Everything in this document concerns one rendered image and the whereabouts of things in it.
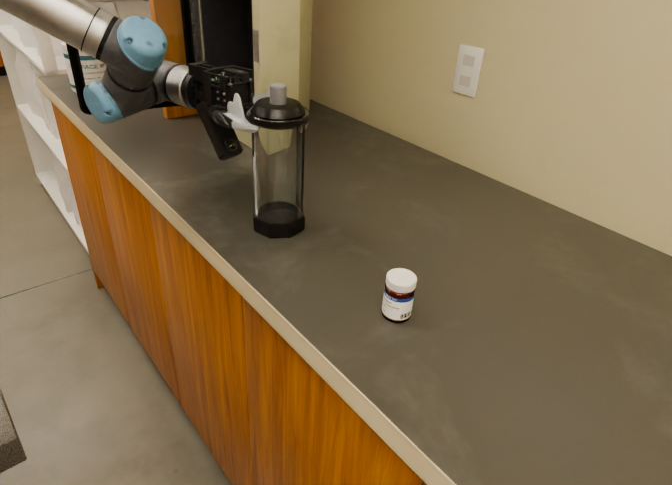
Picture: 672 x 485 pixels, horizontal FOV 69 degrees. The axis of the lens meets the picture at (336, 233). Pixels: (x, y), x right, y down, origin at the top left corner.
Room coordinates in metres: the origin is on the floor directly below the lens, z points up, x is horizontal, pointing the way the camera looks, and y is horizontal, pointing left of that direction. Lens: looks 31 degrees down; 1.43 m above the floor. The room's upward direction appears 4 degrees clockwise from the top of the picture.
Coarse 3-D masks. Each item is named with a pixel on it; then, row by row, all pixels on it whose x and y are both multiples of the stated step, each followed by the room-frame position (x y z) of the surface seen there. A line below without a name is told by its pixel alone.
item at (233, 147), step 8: (200, 104) 0.89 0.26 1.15; (200, 112) 0.89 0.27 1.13; (208, 120) 0.87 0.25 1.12; (208, 128) 0.87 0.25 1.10; (216, 128) 0.87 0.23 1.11; (224, 128) 0.88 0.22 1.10; (232, 128) 0.90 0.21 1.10; (216, 136) 0.86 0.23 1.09; (224, 136) 0.87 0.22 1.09; (232, 136) 0.89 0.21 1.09; (216, 144) 0.86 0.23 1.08; (224, 144) 0.86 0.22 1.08; (232, 144) 0.87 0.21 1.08; (240, 144) 0.89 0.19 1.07; (216, 152) 0.86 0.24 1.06; (224, 152) 0.85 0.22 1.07; (232, 152) 0.86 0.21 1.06; (240, 152) 0.88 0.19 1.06
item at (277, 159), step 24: (264, 120) 0.76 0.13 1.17; (288, 120) 0.77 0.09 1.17; (264, 144) 0.77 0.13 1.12; (288, 144) 0.77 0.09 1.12; (264, 168) 0.77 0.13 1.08; (288, 168) 0.77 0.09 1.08; (264, 192) 0.77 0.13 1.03; (288, 192) 0.77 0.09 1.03; (264, 216) 0.77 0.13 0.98; (288, 216) 0.77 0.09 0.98
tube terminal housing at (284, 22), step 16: (256, 0) 1.16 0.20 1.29; (272, 0) 1.18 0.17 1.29; (288, 0) 1.20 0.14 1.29; (304, 0) 1.29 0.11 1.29; (256, 16) 1.16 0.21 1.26; (272, 16) 1.18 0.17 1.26; (288, 16) 1.20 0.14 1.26; (304, 16) 1.29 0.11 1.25; (272, 32) 1.18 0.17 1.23; (288, 32) 1.20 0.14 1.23; (304, 32) 1.30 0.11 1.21; (272, 48) 1.18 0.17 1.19; (288, 48) 1.20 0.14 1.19; (304, 48) 1.30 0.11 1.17; (256, 64) 1.17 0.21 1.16; (272, 64) 1.17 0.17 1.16; (288, 64) 1.20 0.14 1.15; (304, 64) 1.31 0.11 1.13; (256, 80) 1.17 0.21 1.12; (272, 80) 1.17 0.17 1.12; (288, 80) 1.20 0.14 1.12; (304, 80) 1.31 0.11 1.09; (288, 96) 1.20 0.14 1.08; (304, 96) 1.32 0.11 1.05
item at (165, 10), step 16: (96, 0) 1.26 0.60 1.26; (112, 0) 1.28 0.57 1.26; (128, 0) 1.30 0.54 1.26; (144, 0) 1.32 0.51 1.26; (160, 0) 1.34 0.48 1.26; (176, 0) 1.36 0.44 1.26; (128, 16) 1.29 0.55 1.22; (144, 16) 1.31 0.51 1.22; (160, 16) 1.33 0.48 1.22; (176, 16) 1.35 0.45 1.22; (176, 32) 1.35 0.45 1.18; (192, 32) 1.37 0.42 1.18; (176, 48) 1.35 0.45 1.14; (96, 64) 1.25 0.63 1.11
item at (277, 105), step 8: (272, 88) 0.80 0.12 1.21; (280, 88) 0.80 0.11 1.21; (272, 96) 0.80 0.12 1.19; (280, 96) 0.80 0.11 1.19; (256, 104) 0.80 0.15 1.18; (264, 104) 0.80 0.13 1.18; (272, 104) 0.80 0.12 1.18; (280, 104) 0.80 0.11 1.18; (288, 104) 0.81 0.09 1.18; (296, 104) 0.81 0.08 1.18; (256, 112) 0.78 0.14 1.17; (264, 112) 0.78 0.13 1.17; (272, 112) 0.77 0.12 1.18; (280, 112) 0.78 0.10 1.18; (288, 112) 0.78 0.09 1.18; (296, 112) 0.79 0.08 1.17; (304, 112) 0.81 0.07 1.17
